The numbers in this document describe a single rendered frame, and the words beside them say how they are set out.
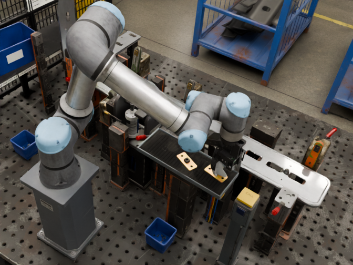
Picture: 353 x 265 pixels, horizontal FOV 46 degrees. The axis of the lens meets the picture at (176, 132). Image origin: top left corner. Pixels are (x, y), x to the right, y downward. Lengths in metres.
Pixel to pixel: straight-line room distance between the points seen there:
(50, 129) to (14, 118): 1.02
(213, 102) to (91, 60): 0.39
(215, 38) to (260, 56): 0.48
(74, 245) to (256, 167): 0.83
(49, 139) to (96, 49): 0.41
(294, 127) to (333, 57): 2.16
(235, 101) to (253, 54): 2.75
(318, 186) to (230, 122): 0.67
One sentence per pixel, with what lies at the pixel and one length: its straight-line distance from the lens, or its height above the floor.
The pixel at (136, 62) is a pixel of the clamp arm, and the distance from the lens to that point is 2.19.
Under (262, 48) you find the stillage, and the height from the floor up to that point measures 0.16.
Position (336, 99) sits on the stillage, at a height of 0.19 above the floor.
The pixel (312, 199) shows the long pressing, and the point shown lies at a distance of 1.78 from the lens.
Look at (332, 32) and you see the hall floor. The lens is 5.01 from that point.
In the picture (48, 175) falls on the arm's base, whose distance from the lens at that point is 1.53.
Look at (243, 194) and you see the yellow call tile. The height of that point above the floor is 1.16.
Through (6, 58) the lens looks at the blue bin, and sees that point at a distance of 2.16.
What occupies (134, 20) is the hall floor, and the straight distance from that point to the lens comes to 4.60.
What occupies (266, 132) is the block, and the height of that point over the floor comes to 1.03.
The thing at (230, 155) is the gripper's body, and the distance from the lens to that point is 1.38.
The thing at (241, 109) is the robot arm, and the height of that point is 1.52.
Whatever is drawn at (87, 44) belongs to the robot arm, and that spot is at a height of 1.70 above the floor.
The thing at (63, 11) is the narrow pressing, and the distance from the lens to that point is 2.17.
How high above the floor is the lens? 2.32
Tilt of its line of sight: 45 degrees down
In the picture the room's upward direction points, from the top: 6 degrees clockwise
